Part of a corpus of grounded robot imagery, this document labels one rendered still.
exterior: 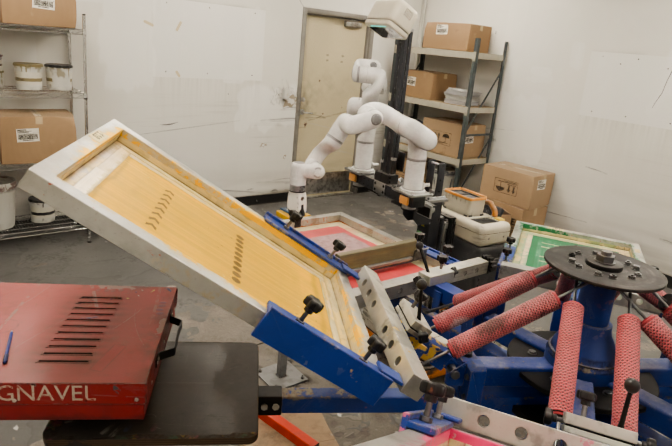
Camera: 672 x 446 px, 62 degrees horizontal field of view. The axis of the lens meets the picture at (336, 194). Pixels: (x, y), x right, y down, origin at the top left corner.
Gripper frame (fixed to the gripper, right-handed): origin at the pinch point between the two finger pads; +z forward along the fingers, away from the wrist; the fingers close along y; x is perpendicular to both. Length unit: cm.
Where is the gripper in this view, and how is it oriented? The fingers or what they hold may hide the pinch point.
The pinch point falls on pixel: (295, 221)
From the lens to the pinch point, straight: 263.9
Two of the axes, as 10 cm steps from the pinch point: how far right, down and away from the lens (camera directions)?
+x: -7.9, 0.9, -6.1
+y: -6.1, -2.6, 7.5
